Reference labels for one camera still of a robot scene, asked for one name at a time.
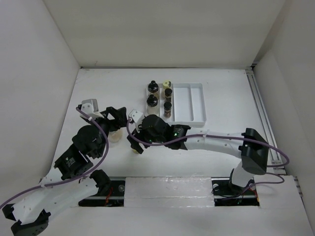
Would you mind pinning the black-lid spice jar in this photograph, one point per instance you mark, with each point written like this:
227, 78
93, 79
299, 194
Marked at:
167, 109
168, 94

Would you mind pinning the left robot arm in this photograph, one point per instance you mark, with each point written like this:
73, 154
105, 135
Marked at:
32, 209

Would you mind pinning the black-capped jar with chunks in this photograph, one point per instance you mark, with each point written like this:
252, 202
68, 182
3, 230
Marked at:
153, 88

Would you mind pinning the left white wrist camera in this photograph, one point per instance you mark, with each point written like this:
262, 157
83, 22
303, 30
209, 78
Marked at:
90, 108

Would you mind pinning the aluminium rail at right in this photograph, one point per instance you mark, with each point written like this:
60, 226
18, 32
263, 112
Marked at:
274, 157

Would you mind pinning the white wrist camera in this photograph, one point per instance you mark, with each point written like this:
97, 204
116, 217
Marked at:
90, 108
136, 118

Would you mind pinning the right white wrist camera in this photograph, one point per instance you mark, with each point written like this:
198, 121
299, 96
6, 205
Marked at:
136, 118

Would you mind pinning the wide clear glass jar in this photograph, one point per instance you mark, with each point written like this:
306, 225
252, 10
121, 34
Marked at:
115, 136

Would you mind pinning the black-capped jar with powder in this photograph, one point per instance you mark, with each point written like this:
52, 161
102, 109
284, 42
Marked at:
152, 105

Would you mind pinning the yellow-lid shaker bottle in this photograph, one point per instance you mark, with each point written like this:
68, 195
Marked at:
166, 85

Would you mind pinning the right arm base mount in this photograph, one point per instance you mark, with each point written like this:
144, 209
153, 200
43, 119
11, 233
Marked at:
227, 195

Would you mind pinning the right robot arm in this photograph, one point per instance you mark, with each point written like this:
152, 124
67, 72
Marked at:
249, 147

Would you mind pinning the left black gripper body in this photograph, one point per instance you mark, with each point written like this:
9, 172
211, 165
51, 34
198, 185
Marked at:
111, 124

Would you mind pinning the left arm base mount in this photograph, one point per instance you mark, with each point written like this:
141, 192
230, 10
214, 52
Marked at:
113, 197

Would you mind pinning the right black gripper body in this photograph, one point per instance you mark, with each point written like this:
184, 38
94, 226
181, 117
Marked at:
145, 135

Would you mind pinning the white divided tray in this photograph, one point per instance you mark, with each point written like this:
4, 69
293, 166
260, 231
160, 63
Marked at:
188, 105

